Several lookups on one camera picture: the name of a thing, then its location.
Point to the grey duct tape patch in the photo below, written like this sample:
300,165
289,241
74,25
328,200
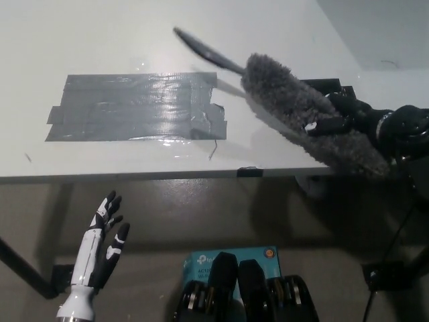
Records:
134,107

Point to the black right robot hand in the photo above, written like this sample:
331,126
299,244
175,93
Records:
360,115

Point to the grey round table mount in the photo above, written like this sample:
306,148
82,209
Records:
311,186

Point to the grey fluffy duster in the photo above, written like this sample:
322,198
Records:
278,90

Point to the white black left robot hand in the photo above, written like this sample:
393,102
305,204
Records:
88,258

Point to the black table leg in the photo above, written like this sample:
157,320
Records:
27,265

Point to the teal router box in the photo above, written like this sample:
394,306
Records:
201,263

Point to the black tape patch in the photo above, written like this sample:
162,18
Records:
321,85

